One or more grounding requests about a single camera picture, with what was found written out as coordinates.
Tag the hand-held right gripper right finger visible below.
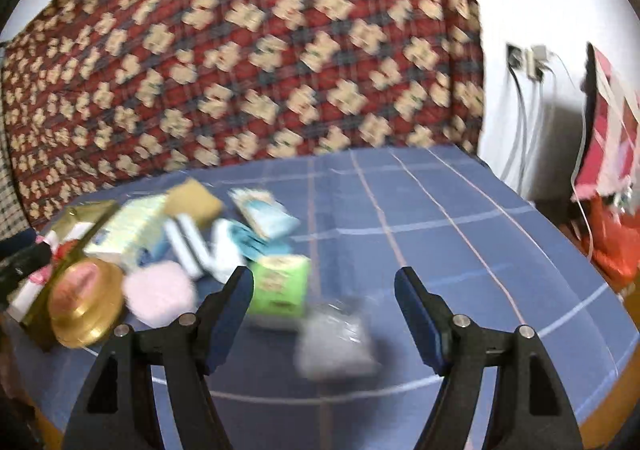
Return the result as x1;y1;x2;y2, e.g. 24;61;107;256
394;267;583;450

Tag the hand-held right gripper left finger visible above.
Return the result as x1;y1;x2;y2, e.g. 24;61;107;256
62;266;256;450

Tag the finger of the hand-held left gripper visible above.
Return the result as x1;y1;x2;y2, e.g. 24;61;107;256
0;237;53;298

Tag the cotton swab packet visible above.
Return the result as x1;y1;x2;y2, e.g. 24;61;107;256
227;187;301;241

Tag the white and pink packet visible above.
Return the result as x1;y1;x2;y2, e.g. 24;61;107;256
7;222;96;321

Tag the beige checked cloth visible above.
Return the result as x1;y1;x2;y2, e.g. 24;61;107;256
0;145;31;241

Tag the green tissue packet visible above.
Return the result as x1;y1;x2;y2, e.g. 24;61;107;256
245;254;311;331

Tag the gold round tin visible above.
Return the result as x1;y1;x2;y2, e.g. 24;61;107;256
47;257;126;348

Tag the olive green tray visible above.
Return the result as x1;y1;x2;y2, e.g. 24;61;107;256
20;200;121;351

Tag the pink powder puff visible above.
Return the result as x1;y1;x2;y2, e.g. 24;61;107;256
122;260;198;331

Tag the light blue cloth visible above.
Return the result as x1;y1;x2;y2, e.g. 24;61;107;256
210;220;296;276

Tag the grey plastic packet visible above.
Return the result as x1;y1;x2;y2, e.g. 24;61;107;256
295;297;381;381

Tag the white cloth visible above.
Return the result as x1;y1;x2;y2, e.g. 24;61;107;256
162;212;208;281

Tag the patterned tissue pack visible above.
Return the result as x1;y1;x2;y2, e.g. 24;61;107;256
82;195;168;271

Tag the blue checked bed sheet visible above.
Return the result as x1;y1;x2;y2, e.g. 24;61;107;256
10;145;640;450

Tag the yellow sponge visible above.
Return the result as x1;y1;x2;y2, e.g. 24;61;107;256
165;179;224;223

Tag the orange plastic bag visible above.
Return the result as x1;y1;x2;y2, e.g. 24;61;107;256
575;195;640;291

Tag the red paper bag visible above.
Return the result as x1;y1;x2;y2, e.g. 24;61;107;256
570;42;640;203

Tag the white plug adapter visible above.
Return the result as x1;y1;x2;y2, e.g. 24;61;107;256
525;45;549;81

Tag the red plaid teddy bear blanket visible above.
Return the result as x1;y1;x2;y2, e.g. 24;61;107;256
0;0;486;231

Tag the thin white cable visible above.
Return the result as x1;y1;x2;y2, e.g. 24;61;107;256
547;49;596;263

